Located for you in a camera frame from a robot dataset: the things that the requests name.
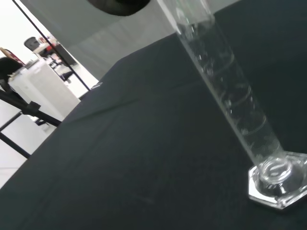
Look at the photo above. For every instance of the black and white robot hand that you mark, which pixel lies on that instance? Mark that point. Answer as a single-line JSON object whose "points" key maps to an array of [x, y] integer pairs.
{"points": [[120, 7]]}

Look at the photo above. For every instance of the thin black pole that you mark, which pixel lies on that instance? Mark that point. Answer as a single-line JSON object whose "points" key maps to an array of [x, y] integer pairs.
{"points": [[52, 48]]}

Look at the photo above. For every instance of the clear tape piece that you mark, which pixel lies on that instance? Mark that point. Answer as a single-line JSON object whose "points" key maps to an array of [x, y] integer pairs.
{"points": [[97, 85]]}

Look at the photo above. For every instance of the black office chair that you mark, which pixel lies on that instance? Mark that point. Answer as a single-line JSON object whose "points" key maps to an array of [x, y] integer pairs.
{"points": [[31, 43]]}

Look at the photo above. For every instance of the white cabinet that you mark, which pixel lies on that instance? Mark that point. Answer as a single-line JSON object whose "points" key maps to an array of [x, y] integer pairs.
{"points": [[45, 86]]}

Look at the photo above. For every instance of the black tripod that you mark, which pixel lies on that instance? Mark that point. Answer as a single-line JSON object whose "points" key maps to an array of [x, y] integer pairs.
{"points": [[31, 107]]}

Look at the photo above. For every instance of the black table cloth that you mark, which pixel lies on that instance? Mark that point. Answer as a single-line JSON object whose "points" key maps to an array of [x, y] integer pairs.
{"points": [[144, 143]]}

